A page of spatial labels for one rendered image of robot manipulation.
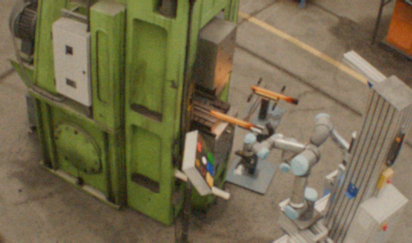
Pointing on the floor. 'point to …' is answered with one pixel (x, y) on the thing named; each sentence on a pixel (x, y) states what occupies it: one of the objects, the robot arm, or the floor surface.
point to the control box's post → (187, 210)
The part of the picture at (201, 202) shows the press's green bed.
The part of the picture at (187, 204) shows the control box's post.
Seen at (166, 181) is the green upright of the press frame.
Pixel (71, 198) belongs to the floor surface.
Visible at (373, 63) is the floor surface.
